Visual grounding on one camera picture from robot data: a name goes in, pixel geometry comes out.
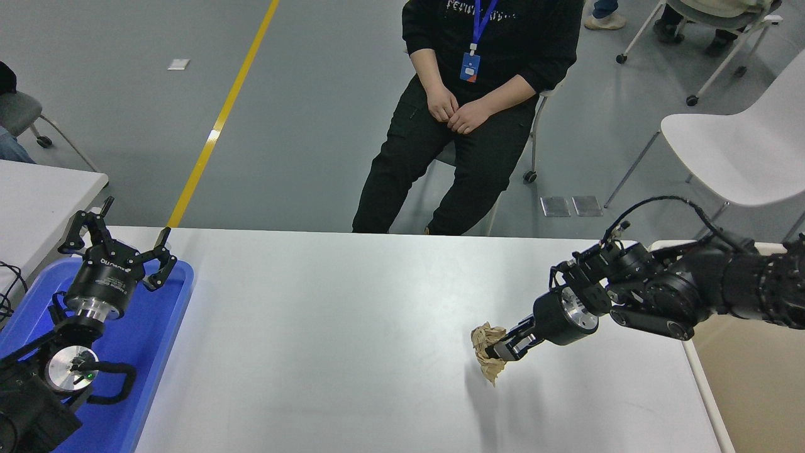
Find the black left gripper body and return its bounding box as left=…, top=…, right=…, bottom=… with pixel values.
left=66, top=250, right=147, bottom=310

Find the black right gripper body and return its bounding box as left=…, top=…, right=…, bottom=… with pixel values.
left=531, top=291, right=586, bottom=347

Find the tan paper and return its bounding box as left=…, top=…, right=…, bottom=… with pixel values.
left=470, top=322, right=510, bottom=387

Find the person's left hand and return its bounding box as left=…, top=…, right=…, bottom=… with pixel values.
left=448, top=98, right=497, bottom=135

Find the person's right hand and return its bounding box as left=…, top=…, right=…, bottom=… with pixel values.
left=426, top=85, right=460, bottom=123

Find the white side table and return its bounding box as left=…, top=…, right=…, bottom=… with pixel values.
left=0, top=159, right=109, bottom=296

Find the blue plastic tray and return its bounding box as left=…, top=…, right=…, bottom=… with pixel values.
left=0, top=257, right=194, bottom=453

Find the person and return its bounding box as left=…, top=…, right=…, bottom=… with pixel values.
left=653, top=0, right=780, bottom=57
left=584, top=0, right=628, bottom=31
left=351, top=0, right=586, bottom=236
left=0, top=61, right=35, bottom=164

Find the grey swivel chair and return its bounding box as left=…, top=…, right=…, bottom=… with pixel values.
left=0, top=91, right=100, bottom=174

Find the yellow floor tape line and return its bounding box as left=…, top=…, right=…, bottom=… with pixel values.
left=166, top=0, right=281, bottom=228

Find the white-framed office chair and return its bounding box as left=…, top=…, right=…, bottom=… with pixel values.
left=440, top=79, right=567, bottom=235

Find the large pale bin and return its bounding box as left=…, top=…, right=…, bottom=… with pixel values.
left=650, top=239, right=805, bottom=453

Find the white plastic chair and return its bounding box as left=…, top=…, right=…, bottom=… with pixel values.
left=604, top=47, right=805, bottom=246

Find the grey wheeled office chair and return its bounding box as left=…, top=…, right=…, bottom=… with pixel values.
left=616, top=0, right=784, bottom=106

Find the thin black cable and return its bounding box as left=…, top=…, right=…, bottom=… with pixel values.
left=0, top=261, right=29, bottom=328

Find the blue lanyard badge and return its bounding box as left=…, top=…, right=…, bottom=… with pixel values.
left=459, top=0, right=501, bottom=84

